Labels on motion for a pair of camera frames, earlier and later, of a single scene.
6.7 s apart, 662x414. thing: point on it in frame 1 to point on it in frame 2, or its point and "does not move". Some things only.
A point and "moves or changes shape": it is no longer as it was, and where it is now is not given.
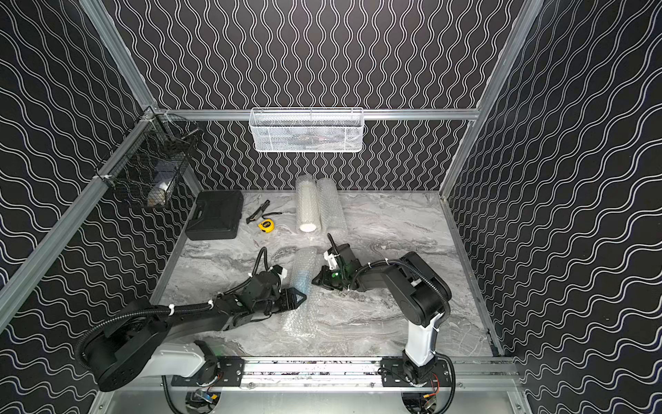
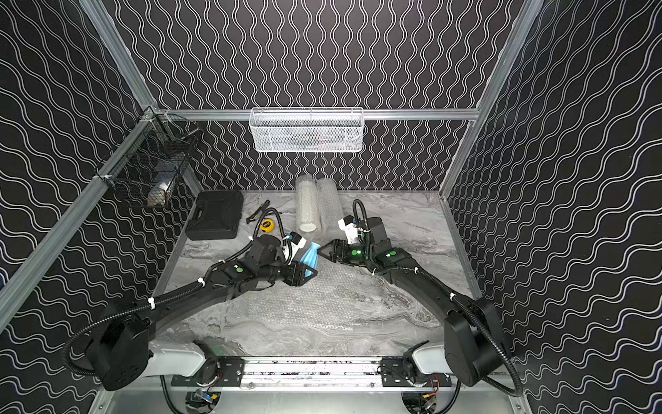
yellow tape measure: [266, 225] does not move
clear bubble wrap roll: [330, 209] does not move
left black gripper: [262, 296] to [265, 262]
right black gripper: [323, 279] to [336, 244]
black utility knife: [258, 212] does not move
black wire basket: [149, 166] does not move
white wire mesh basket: [306, 129] does not move
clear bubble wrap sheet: [302, 322] moves or changes shape
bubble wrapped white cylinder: [307, 204] does not move
